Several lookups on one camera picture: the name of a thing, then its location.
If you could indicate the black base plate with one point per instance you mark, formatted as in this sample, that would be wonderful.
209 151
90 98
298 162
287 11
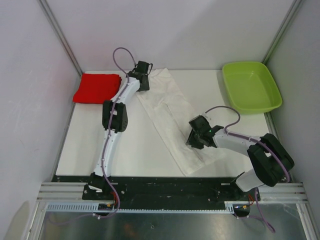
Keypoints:
166 192

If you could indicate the green plastic basin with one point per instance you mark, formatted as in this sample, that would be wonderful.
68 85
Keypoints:
250 87

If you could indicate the aluminium frame rail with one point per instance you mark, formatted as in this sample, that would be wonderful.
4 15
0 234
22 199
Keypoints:
283 193

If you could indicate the folded red t shirt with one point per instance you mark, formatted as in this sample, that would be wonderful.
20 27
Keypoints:
97 88

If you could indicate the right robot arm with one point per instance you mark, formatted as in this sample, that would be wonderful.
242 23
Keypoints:
269 159

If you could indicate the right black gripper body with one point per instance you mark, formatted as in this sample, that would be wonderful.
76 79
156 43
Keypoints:
194 140

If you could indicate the grey slotted cable duct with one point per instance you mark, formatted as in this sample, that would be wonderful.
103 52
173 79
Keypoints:
73 207

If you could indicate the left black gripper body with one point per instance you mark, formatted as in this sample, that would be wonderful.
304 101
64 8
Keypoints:
144 87

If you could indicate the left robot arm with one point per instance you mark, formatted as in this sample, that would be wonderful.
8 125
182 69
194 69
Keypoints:
115 122

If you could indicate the white t shirt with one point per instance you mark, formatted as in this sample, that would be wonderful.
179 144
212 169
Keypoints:
170 113

